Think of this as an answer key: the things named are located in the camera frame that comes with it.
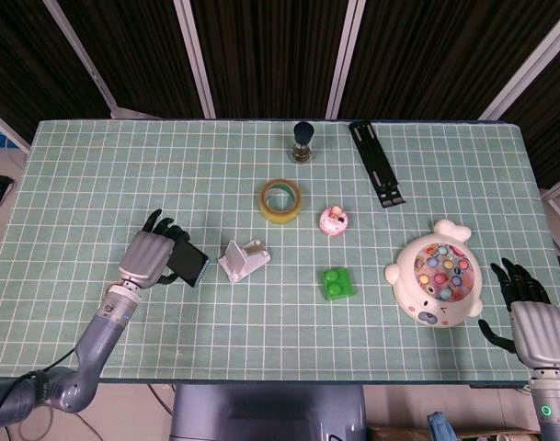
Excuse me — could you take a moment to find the pink toy cake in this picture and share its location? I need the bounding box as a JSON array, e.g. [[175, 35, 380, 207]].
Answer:
[[319, 205, 349, 238]]

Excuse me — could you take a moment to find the black folded laptop stand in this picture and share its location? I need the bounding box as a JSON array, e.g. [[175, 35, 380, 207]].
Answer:
[[349, 119, 406, 209]]

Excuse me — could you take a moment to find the right black-fingered silver robot hand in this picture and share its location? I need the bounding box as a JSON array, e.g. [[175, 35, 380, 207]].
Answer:
[[478, 256, 560, 369]]

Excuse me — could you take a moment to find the glass pepper grinder black cap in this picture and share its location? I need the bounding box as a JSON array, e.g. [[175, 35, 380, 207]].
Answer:
[[288, 120, 314, 164]]

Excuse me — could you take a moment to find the white folding phone stand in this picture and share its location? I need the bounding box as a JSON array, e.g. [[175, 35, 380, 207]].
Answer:
[[217, 237, 270, 282]]

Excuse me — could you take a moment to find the white bear fishing game toy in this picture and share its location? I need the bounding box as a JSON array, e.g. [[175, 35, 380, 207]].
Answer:
[[383, 219, 485, 328]]

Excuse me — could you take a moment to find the green two-stud building block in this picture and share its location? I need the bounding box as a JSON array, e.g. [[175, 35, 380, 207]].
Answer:
[[321, 267, 357, 302]]

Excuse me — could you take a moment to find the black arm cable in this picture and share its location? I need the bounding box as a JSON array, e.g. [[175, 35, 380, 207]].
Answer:
[[0, 346, 81, 417]]

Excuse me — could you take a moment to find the grey robot torso base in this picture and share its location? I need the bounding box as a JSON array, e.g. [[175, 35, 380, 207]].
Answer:
[[168, 384, 368, 441]]

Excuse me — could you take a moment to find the black smartphone with blue frame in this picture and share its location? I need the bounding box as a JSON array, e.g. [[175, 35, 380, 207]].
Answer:
[[167, 239, 211, 289]]

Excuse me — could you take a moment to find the white frame post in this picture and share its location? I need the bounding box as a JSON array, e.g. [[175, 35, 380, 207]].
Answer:
[[42, 0, 120, 119], [173, 0, 216, 119], [325, 0, 367, 119], [479, 8, 560, 122]]

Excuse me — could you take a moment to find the green checked tablecloth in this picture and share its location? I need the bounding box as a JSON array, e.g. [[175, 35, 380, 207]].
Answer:
[[0, 119, 560, 383]]

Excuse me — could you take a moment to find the yellow packing tape roll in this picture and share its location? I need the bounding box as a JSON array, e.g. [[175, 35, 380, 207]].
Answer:
[[259, 179, 303, 225]]

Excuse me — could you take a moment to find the left black-fingered silver robot hand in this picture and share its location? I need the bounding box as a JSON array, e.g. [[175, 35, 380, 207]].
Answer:
[[117, 209, 191, 289]]

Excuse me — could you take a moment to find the blue plastic object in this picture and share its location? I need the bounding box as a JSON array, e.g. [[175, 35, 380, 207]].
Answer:
[[427, 412, 455, 441]]

